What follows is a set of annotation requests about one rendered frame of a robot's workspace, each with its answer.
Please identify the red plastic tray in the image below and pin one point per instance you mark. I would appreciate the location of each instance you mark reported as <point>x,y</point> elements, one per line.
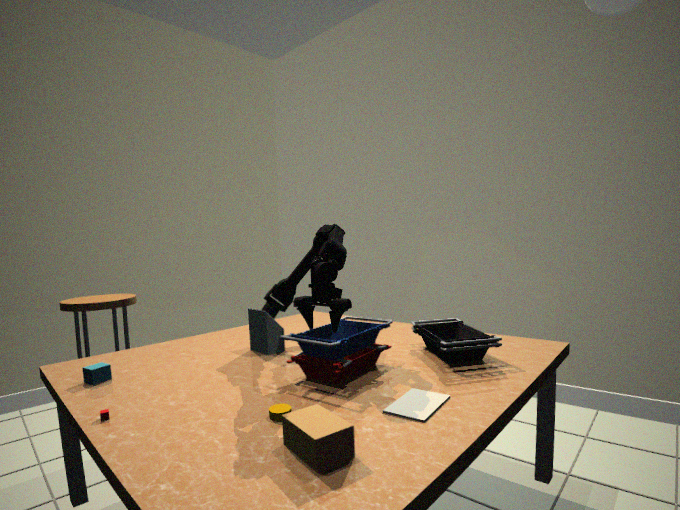
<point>323,369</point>

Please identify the tan box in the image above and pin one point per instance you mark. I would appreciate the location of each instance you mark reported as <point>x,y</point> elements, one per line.
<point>320,438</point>

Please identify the short yellow cylinder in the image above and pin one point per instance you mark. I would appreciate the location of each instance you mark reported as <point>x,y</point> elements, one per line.
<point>276,411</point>

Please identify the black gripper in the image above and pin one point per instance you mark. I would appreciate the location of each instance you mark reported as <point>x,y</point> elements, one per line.
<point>321,293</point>

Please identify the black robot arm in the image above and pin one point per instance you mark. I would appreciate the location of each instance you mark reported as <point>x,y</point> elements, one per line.
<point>327,244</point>

